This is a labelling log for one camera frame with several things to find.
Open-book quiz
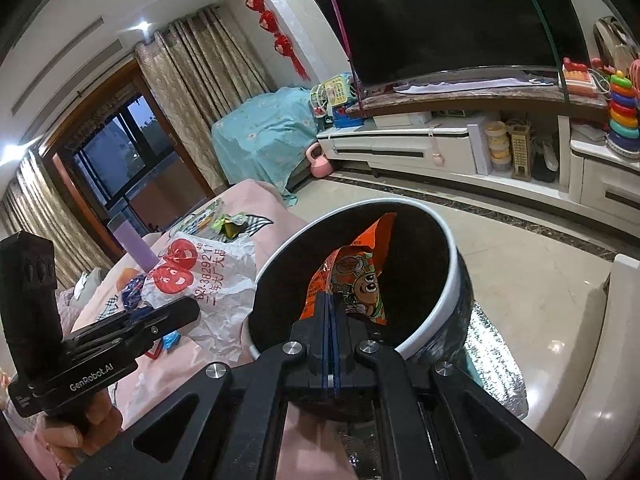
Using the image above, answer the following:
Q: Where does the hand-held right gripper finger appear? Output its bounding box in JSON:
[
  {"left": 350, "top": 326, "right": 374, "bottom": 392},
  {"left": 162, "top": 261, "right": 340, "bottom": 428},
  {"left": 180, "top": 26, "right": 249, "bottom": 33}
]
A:
[
  {"left": 330, "top": 302, "right": 588, "bottom": 480},
  {"left": 67, "top": 299, "right": 333, "bottom": 480}
]

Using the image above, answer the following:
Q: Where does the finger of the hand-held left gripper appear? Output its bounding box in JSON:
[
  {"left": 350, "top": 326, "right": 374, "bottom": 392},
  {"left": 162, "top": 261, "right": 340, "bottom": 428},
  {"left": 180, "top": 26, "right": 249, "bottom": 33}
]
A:
[
  {"left": 65, "top": 318, "right": 199, "bottom": 362},
  {"left": 120, "top": 297, "right": 201, "bottom": 324}
]

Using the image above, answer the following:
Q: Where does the orange snack wrapper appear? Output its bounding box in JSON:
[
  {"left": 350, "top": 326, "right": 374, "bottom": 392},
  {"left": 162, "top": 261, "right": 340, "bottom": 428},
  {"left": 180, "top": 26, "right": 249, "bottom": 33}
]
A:
[{"left": 306, "top": 212, "right": 398, "bottom": 329}]

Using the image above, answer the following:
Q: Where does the black bin with white rim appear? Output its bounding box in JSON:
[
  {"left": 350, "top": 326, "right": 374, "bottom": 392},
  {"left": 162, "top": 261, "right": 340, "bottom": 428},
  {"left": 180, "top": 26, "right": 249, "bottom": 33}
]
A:
[{"left": 242, "top": 199, "right": 475, "bottom": 426}]

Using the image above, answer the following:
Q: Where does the person's left forearm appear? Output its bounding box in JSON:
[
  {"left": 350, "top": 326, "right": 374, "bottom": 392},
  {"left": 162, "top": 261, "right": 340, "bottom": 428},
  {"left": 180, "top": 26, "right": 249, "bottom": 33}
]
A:
[{"left": 12, "top": 422, "right": 71, "bottom": 480}]

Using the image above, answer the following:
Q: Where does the person's left hand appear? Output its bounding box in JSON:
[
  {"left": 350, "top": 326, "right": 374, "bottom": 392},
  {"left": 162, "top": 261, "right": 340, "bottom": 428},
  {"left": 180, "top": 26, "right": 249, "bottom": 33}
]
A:
[{"left": 44, "top": 389, "right": 124, "bottom": 467}]

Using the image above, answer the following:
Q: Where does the red and blue wrapper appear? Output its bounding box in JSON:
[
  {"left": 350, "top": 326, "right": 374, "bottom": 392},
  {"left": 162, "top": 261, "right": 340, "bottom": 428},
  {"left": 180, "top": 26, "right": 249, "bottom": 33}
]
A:
[{"left": 146, "top": 332, "right": 182, "bottom": 362}]

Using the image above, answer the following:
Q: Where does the white red-printed plastic bag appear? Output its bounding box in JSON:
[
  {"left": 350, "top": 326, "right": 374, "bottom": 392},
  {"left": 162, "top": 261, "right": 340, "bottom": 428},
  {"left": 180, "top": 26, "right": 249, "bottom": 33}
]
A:
[{"left": 142, "top": 232, "right": 258, "bottom": 367}]

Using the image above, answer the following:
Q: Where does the pale crumpled cloth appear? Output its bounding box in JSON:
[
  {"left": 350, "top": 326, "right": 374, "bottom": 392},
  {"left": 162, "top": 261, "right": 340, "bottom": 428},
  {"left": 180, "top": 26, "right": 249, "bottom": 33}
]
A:
[{"left": 72, "top": 267, "right": 107, "bottom": 307}]

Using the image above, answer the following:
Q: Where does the pink printed blanket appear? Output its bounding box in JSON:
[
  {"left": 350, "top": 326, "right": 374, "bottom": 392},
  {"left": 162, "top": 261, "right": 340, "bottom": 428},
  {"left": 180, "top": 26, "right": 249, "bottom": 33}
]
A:
[{"left": 64, "top": 180, "right": 312, "bottom": 433}]

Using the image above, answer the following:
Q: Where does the purple cup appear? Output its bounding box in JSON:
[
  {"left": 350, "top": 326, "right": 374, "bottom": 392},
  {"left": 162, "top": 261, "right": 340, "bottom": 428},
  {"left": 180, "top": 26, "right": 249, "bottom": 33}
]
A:
[{"left": 116, "top": 224, "right": 160, "bottom": 272}]

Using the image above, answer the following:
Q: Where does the beige patterned curtain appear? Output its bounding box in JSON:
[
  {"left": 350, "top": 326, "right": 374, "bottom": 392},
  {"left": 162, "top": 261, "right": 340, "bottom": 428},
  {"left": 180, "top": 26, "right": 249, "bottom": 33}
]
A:
[
  {"left": 135, "top": 5, "right": 274, "bottom": 192},
  {"left": 0, "top": 152, "right": 114, "bottom": 292}
]

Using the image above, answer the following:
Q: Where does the green snack wrapper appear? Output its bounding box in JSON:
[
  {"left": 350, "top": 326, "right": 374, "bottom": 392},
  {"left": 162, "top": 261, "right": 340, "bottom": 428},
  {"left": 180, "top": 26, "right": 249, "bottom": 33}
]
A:
[{"left": 210, "top": 212, "right": 252, "bottom": 239}]

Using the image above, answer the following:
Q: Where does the silver foil bag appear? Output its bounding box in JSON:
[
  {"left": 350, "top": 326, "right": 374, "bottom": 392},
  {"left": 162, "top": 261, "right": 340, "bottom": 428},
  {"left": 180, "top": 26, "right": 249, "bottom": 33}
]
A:
[{"left": 405, "top": 302, "right": 529, "bottom": 422}]

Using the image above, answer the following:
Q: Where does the brown framed balcony door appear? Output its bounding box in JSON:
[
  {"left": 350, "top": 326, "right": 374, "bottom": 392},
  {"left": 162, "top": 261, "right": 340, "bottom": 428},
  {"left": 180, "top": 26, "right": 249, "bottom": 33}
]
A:
[{"left": 42, "top": 57, "right": 217, "bottom": 242}]

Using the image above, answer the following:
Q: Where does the pink kettlebell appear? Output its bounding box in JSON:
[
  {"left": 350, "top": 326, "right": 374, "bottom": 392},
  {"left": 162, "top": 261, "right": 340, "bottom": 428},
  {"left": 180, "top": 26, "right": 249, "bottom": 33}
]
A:
[{"left": 305, "top": 142, "right": 332, "bottom": 179}]

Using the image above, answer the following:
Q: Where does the teal floral furniture cover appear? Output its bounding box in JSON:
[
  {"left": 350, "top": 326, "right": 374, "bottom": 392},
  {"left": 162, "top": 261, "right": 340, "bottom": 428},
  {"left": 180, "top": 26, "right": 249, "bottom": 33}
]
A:
[{"left": 211, "top": 86, "right": 322, "bottom": 207}]

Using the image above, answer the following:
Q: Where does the white marble-top television cabinet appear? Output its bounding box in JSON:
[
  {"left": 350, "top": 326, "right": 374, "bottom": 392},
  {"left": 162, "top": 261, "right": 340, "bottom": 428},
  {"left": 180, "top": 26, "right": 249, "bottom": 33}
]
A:
[{"left": 317, "top": 77, "right": 640, "bottom": 222}]

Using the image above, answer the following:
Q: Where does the white flat box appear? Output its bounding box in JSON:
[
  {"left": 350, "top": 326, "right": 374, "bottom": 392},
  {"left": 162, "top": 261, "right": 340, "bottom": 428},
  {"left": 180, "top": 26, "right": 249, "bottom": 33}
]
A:
[{"left": 372, "top": 110, "right": 434, "bottom": 129}]

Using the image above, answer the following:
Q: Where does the white wheel toy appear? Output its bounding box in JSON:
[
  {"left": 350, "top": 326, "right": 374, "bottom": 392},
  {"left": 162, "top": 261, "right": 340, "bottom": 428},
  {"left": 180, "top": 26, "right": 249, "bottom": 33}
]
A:
[{"left": 309, "top": 82, "right": 332, "bottom": 119}]

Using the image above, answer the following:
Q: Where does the colourful toy phone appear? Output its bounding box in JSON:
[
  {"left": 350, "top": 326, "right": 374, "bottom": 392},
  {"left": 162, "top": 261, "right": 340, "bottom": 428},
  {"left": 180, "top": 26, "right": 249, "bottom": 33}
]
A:
[{"left": 325, "top": 74, "right": 366, "bottom": 129}]

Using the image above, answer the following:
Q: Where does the stack of yellow containers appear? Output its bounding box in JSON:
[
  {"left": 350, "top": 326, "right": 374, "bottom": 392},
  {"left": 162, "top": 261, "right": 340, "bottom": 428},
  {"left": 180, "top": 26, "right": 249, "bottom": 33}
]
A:
[{"left": 485, "top": 121, "right": 514, "bottom": 177}]

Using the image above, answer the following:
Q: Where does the tan grid-front box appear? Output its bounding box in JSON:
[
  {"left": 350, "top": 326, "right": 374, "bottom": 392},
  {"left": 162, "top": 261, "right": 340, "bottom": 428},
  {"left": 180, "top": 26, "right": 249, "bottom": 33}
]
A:
[{"left": 508, "top": 126, "right": 534, "bottom": 182}]

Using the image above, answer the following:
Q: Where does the white cloth under television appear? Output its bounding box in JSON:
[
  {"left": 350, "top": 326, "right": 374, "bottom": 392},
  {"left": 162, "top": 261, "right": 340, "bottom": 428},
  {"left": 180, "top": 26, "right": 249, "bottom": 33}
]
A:
[{"left": 394, "top": 76, "right": 557, "bottom": 94}]

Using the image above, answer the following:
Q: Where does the white furniture edge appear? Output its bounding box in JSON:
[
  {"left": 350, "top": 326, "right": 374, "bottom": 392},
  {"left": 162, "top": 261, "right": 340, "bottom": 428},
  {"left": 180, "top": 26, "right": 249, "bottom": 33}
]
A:
[{"left": 554, "top": 254, "right": 640, "bottom": 472}]

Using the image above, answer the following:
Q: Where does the black curved television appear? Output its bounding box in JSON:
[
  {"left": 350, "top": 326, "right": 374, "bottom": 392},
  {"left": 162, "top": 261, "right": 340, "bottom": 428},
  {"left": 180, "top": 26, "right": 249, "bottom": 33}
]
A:
[{"left": 311, "top": 0, "right": 591, "bottom": 97}]

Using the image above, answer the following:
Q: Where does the red toy telephone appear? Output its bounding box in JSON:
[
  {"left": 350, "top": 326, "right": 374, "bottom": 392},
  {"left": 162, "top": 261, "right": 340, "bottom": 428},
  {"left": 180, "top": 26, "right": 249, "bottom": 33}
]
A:
[{"left": 560, "top": 56, "right": 609, "bottom": 99}]

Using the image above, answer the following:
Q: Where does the pink dangling strap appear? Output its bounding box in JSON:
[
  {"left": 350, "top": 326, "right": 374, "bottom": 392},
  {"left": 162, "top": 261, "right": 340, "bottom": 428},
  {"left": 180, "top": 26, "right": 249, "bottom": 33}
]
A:
[{"left": 431, "top": 127, "right": 447, "bottom": 169}]

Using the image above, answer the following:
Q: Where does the rainbow stacking ring toy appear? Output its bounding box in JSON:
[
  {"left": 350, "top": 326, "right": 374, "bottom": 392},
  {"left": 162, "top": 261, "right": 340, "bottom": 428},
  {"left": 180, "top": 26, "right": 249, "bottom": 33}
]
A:
[{"left": 604, "top": 70, "right": 640, "bottom": 159}]

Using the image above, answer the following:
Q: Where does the green cord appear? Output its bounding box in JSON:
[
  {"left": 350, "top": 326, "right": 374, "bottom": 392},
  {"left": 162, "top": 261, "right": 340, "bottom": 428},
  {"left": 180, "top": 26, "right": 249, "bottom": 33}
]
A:
[{"left": 509, "top": 0, "right": 572, "bottom": 107}]

